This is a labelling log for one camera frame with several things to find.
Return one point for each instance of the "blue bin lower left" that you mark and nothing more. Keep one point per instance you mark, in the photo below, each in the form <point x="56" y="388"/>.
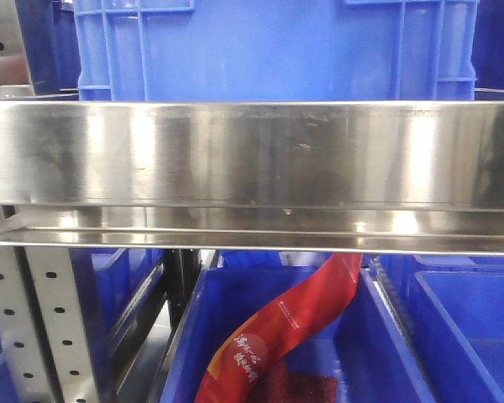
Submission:
<point x="119" y="273"/>

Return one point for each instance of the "blue bin with red bag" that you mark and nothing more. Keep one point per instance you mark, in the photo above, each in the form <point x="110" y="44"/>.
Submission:
<point x="359" y="357"/>

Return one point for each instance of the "blue bin lower right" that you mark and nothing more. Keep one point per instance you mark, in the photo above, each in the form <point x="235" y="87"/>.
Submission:
<point x="452" y="307"/>

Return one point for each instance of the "red printed bag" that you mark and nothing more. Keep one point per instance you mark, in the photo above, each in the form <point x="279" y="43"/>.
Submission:
<point x="277" y="328"/>

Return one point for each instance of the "large light blue crate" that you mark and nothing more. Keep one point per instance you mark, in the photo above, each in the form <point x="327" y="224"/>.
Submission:
<point x="275" y="50"/>

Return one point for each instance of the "stainless steel shelf rail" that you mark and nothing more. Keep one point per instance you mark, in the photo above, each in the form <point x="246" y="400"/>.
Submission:
<point x="394" y="177"/>

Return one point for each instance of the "perforated steel shelf post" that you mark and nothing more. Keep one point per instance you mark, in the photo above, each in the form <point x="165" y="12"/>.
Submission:
<point x="51" y="326"/>

